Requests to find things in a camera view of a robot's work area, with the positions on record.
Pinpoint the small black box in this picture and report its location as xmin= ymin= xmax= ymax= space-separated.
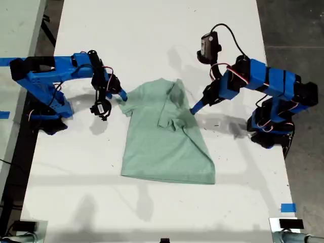
xmin=279 ymin=219 xmax=304 ymax=230
xmin=12 ymin=221 xmax=40 ymax=231

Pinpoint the long blue tape strip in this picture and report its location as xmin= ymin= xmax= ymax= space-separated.
xmin=0 ymin=57 xmax=27 ymax=67

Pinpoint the square blue tape piece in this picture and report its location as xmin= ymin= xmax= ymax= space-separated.
xmin=280 ymin=203 xmax=297 ymax=213

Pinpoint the black camera cable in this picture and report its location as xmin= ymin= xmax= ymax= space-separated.
xmin=210 ymin=23 xmax=247 ymax=58

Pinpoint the thin black floor cable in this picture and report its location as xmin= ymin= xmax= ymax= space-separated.
xmin=0 ymin=158 xmax=16 ymax=168

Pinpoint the black camera box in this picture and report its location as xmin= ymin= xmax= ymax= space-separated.
xmin=196 ymin=31 xmax=223 ymax=64
xmin=89 ymin=99 xmax=112 ymax=123

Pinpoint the pale teal clamp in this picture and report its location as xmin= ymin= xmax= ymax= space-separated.
xmin=272 ymin=230 xmax=324 ymax=243
xmin=0 ymin=234 xmax=38 ymax=243

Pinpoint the black table leg brace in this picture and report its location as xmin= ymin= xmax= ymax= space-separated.
xmin=40 ymin=14 xmax=57 ymax=48

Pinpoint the pale side table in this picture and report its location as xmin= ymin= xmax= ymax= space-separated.
xmin=0 ymin=0 xmax=48 ymax=197

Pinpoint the pale green T-shirt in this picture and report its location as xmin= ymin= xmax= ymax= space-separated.
xmin=116 ymin=77 xmax=216 ymax=185

